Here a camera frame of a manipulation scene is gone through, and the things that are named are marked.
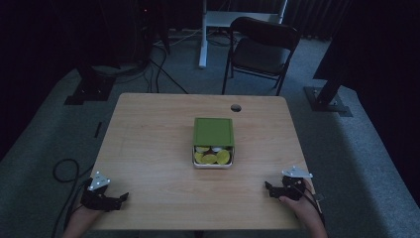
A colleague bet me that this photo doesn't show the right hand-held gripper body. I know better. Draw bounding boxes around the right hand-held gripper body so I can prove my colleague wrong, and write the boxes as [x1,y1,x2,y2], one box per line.
[272,166,314,201]

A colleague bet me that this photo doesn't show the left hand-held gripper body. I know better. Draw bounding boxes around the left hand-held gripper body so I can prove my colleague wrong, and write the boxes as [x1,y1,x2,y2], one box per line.
[79,171,123,212]

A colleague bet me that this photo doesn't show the white box tray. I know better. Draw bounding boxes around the white box tray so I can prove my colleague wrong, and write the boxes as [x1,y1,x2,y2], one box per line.
[191,145,236,170]

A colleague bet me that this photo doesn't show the green box lid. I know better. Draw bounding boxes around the green box lid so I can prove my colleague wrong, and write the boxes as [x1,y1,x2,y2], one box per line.
[192,117,236,149]

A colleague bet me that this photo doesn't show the person's left hand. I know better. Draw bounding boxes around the person's left hand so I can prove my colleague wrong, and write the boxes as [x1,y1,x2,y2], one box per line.
[68,205,101,231]

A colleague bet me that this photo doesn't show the person's right hand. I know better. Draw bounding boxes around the person's right hand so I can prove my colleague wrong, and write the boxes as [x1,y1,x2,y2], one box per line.
[278,178,321,230]

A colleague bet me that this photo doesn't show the black folding chair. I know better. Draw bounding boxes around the black folding chair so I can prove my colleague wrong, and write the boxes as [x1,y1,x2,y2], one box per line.
[221,16,302,97]

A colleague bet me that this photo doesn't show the dark equipment rack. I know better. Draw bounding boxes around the dark equipment rack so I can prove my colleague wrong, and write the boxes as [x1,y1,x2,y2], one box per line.
[95,0,171,68]

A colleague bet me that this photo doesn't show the dark curtain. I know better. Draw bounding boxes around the dark curtain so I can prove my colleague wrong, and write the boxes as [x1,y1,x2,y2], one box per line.
[283,0,353,42]

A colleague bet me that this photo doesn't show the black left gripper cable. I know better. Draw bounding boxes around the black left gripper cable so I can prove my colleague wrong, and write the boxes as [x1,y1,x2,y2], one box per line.
[63,179,91,229]

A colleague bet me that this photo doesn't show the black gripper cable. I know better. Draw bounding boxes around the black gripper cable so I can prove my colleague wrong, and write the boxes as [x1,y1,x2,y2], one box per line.
[295,183,327,229]
[63,179,91,229]

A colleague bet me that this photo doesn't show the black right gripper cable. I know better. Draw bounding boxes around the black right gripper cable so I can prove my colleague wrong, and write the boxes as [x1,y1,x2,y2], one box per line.
[295,183,327,229]

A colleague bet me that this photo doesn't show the black floor cable loop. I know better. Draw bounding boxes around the black floor cable loop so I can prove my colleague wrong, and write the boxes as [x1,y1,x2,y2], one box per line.
[52,158,95,238]

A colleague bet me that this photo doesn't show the black stand with base plate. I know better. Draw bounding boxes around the black stand with base plate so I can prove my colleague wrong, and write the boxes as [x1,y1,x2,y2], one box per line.
[63,63,117,106]
[303,62,354,118]

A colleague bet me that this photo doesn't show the white floor cable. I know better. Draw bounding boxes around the white floor cable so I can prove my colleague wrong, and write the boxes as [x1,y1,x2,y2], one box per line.
[154,28,203,47]

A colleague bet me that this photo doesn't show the white desk frame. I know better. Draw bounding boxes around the white desk frame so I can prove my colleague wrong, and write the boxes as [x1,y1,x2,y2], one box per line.
[198,0,289,69]

